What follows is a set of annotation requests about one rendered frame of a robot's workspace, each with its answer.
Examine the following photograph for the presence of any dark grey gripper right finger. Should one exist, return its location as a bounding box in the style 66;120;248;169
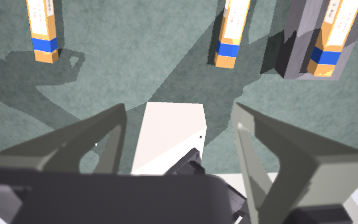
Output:
232;102;358;224

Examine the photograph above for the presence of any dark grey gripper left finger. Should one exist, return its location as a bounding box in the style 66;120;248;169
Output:
0;103;127;174

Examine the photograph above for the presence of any orange pack with white e6013 label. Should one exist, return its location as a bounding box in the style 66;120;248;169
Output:
214;0;250;68

